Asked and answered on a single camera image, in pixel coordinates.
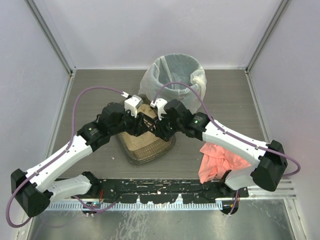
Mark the grey plastic litter box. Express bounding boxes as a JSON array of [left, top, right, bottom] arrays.
[[116, 94, 176, 165]]

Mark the bin with white bag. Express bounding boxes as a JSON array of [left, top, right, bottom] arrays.
[[138, 53, 207, 114]]

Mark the black litter scoop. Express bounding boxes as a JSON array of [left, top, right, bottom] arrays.
[[142, 125, 152, 132]]

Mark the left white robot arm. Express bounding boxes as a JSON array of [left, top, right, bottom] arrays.
[[10, 95, 148, 218]]

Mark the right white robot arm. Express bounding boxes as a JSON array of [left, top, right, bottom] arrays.
[[150, 98, 288, 192]]

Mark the beige cat litter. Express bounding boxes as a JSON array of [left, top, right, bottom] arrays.
[[119, 103, 159, 152]]

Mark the pink cloth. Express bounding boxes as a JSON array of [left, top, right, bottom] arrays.
[[198, 142, 251, 184]]

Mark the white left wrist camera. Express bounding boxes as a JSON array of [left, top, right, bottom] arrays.
[[121, 92, 143, 118]]

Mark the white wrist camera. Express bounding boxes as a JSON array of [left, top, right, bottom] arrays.
[[121, 92, 143, 118], [150, 98, 168, 121]]

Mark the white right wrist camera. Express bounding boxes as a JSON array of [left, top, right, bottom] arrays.
[[150, 98, 168, 121]]

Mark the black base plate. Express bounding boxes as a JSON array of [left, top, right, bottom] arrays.
[[71, 177, 250, 204]]

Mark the white slotted cable duct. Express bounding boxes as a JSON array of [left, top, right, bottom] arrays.
[[46, 200, 223, 212]]

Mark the left aluminium frame post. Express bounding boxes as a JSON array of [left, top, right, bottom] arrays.
[[25, 0, 77, 75]]

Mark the aluminium frame post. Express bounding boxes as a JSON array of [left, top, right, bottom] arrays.
[[245, 0, 291, 74], [25, 0, 77, 75]]

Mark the right aluminium frame post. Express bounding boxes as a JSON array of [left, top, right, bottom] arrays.
[[245, 0, 291, 74]]

